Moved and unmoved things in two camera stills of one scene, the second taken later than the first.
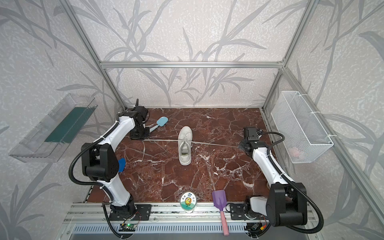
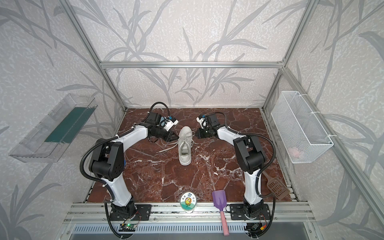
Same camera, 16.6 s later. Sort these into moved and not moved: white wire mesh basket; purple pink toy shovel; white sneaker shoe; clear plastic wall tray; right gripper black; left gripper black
Moved: right gripper black; left gripper black
Not moved: white wire mesh basket; purple pink toy shovel; white sneaker shoe; clear plastic wall tray
